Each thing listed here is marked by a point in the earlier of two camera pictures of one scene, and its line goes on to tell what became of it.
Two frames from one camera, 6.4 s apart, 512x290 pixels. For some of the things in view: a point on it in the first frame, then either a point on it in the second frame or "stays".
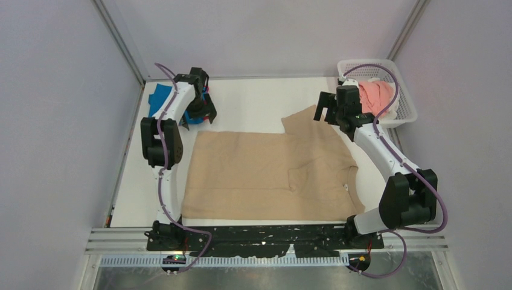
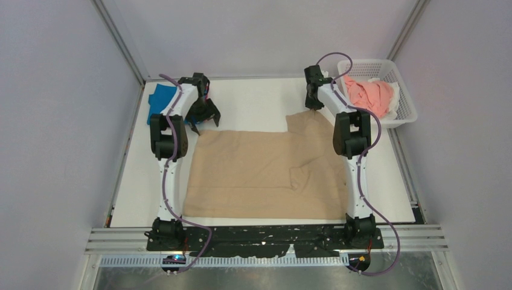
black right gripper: x=327 y=100 -> x=310 y=104
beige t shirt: x=305 y=173 stays
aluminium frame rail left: x=119 y=38 stays
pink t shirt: x=375 y=96 stays
